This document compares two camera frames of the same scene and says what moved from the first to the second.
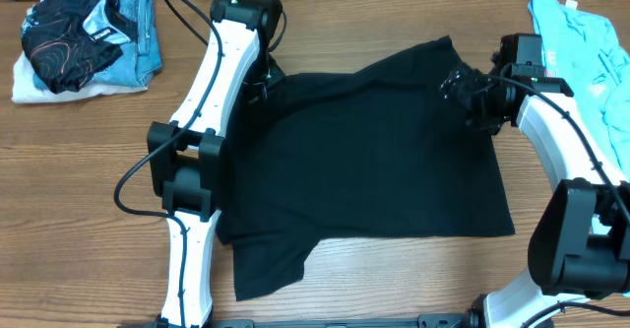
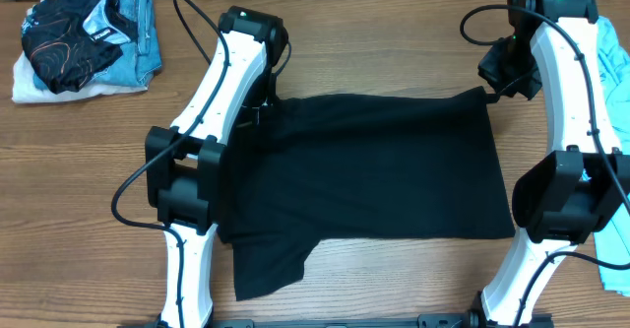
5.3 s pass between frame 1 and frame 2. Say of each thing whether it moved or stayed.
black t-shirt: moved
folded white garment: stayed
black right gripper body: moved
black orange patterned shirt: stayed
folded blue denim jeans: stayed
